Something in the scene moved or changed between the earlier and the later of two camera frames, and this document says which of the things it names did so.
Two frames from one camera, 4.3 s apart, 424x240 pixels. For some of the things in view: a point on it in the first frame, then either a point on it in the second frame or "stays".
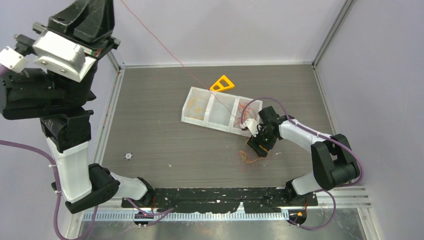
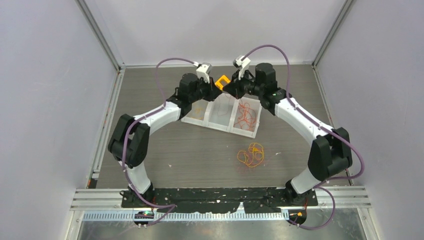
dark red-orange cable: (247, 112) stays
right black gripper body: (265, 139) to (248, 85)
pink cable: (226, 108) to (224, 104)
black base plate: (221, 200) stays
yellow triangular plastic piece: (223, 83) stays
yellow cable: (198, 110) stays
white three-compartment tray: (219, 111) stays
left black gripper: (91, 33) to (213, 91)
